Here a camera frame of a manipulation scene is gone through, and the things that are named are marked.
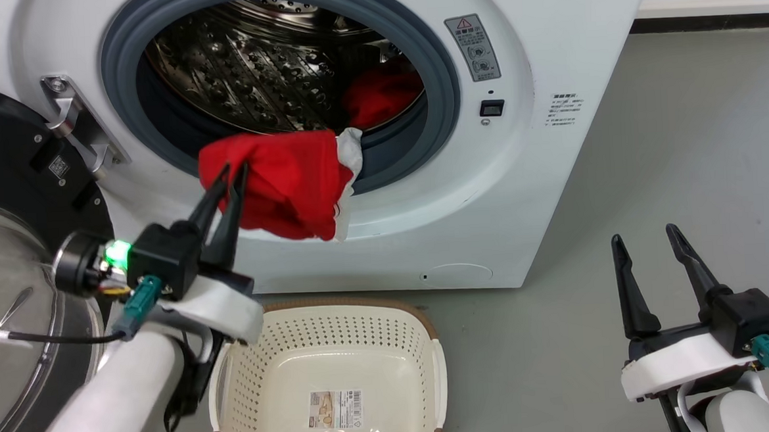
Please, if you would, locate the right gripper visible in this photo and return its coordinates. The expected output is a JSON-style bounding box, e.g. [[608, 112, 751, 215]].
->
[[611, 219, 769, 403]]

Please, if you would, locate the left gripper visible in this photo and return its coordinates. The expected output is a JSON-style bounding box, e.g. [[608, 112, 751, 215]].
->
[[122, 162, 266, 350]]

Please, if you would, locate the red and white garment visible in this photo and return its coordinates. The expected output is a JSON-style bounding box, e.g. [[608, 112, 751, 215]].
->
[[196, 126, 369, 249]]

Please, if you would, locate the cream perforated laundry basket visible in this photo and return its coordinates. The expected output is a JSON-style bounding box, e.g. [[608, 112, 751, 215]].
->
[[203, 292, 450, 432]]

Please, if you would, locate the white front-load washing machine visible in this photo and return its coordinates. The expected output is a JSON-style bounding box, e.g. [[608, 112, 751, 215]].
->
[[0, 0, 672, 316]]

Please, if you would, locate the stainless steel washer drum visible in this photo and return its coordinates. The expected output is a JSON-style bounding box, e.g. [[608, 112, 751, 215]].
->
[[142, 0, 428, 145]]

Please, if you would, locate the metal door hinge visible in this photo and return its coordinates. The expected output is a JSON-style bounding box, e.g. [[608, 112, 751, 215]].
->
[[40, 72, 132, 185]]

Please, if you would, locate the paper product sticker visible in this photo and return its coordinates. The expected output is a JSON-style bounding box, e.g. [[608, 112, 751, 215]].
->
[[307, 389, 365, 432]]

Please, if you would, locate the grey rubber door gasket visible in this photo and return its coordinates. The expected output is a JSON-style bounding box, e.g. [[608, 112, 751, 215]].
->
[[97, 0, 467, 209]]

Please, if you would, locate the black baseboard strip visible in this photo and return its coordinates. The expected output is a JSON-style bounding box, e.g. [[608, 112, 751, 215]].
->
[[631, 11, 769, 36]]

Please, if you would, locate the grey warning label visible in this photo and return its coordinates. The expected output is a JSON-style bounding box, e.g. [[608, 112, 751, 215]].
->
[[444, 12, 502, 84]]

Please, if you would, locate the black cable bundle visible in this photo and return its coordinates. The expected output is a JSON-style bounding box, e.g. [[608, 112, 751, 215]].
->
[[160, 328, 231, 432]]

